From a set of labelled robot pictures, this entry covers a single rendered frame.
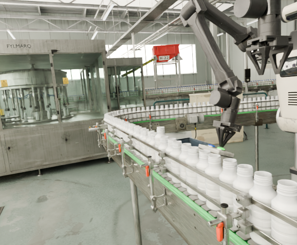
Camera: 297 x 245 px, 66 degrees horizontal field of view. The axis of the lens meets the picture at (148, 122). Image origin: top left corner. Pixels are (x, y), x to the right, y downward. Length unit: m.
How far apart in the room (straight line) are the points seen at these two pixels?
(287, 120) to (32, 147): 3.94
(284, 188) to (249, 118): 2.67
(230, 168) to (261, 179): 0.11
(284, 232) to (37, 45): 4.24
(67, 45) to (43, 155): 1.98
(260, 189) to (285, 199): 0.06
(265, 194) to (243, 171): 0.07
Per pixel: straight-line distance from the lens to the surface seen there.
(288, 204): 0.56
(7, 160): 4.55
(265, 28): 0.74
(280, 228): 0.58
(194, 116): 2.76
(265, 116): 3.29
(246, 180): 0.63
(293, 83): 1.21
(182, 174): 0.88
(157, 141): 1.05
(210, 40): 1.04
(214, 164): 0.71
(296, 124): 1.23
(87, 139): 4.44
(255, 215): 0.61
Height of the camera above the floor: 1.38
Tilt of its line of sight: 8 degrees down
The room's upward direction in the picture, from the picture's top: 5 degrees counter-clockwise
